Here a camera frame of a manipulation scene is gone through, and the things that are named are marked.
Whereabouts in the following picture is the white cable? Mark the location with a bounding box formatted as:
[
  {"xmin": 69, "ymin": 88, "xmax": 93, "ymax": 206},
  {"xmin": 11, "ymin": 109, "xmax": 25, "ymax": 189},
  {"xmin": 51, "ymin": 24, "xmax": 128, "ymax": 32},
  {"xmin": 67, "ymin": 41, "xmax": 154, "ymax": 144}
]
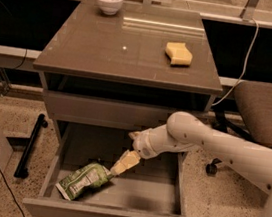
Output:
[{"xmin": 211, "ymin": 15, "xmax": 260, "ymax": 113}]

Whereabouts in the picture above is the black wall cable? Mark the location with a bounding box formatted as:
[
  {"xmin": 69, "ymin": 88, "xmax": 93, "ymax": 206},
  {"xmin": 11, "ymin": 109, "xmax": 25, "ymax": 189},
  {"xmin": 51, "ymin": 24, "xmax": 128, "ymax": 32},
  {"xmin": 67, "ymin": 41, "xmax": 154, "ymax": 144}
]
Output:
[{"xmin": 0, "ymin": 44, "xmax": 29, "ymax": 98}]

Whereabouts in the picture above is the white ceramic bowl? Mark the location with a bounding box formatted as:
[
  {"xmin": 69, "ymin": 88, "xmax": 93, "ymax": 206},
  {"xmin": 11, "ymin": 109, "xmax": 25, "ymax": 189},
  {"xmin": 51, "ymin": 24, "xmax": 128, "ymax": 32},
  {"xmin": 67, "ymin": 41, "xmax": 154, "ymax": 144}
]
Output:
[{"xmin": 96, "ymin": 0, "xmax": 124, "ymax": 15}]

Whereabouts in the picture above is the black metal bar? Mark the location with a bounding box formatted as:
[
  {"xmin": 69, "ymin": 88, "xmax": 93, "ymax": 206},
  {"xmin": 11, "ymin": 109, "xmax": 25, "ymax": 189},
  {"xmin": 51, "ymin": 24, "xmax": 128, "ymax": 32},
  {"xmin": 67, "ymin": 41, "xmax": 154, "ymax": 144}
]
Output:
[{"xmin": 13, "ymin": 114, "xmax": 48, "ymax": 179}]

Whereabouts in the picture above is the brown office chair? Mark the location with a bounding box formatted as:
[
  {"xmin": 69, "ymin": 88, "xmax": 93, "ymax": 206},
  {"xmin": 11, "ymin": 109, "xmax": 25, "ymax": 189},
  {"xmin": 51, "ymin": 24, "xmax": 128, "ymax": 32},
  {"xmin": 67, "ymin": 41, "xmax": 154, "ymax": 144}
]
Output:
[{"xmin": 203, "ymin": 74, "xmax": 272, "ymax": 184}]

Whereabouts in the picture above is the grey drawer cabinet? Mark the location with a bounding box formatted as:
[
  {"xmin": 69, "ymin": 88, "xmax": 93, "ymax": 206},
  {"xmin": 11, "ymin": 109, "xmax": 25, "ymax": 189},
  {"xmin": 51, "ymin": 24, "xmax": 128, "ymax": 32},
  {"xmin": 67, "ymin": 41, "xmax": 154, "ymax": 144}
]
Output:
[{"xmin": 20, "ymin": 0, "xmax": 234, "ymax": 179}]

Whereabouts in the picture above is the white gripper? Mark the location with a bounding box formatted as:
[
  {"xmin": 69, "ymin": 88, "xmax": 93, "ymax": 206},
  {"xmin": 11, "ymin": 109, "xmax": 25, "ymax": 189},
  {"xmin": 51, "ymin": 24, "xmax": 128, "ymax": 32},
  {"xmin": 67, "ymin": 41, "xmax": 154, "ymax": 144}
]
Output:
[{"xmin": 110, "ymin": 125, "xmax": 167, "ymax": 176}]

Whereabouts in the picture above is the open grey middle drawer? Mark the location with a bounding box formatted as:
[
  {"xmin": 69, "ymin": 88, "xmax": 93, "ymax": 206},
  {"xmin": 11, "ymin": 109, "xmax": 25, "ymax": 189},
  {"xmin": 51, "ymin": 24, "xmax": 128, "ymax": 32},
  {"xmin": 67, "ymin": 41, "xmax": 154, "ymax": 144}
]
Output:
[{"xmin": 23, "ymin": 123, "xmax": 187, "ymax": 217}]

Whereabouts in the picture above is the green jalapeno chip bag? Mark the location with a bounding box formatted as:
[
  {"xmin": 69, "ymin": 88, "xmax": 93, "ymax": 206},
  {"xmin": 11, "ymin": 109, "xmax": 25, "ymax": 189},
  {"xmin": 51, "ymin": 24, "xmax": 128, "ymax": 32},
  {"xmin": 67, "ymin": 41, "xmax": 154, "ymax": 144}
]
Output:
[{"xmin": 55, "ymin": 162, "xmax": 113, "ymax": 200}]

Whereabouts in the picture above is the yellow sponge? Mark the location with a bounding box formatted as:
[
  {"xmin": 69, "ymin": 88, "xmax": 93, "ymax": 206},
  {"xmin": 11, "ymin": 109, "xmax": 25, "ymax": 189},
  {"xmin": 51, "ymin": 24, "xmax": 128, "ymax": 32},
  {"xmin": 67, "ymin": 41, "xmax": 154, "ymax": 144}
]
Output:
[{"xmin": 165, "ymin": 42, "xmax": 193, "ymax": 66}]

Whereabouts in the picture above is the closed grey top drawer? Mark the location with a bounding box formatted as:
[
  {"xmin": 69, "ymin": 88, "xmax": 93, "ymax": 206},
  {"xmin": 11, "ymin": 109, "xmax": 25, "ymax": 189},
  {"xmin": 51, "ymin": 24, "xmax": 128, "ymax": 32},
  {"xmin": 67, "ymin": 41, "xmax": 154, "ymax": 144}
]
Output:
[{"xmin": 39, "ymin": 88, "xmax": 209, "ymax": 141}]

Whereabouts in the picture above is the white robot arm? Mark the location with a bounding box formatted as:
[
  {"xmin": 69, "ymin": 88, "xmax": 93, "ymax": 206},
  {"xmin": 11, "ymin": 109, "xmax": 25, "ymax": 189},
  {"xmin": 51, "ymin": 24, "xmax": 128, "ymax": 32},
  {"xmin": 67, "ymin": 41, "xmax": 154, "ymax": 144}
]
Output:
[{"xmin": 110, "ymin": 111, "xmax": 272, "ymax": 217}]

